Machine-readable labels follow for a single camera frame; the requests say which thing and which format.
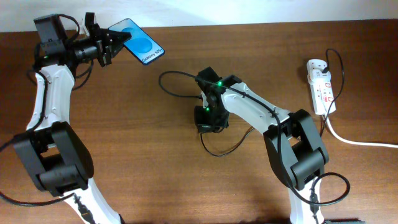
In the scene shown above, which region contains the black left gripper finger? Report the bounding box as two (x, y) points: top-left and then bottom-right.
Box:
(108, 30), (132, 47)
(104, 44), (123, 62)

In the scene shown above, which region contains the black USB charging cable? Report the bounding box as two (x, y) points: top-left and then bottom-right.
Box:
(198, 126), (257, 157)

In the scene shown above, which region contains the blue screen Galaxy smartphone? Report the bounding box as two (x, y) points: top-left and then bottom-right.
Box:
(108, 18), (165, 65)

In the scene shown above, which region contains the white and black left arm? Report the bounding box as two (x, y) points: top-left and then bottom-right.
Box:
(13, 12), (131, 223)

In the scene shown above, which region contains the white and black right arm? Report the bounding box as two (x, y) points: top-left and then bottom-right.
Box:
(194, 67), (329, 223)

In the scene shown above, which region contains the white power strip socket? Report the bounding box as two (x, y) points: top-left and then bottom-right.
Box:
(307, 59), (336, 115)

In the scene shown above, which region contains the white power strip cord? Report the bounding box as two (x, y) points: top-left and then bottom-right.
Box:
(323, 113), (398, 149)

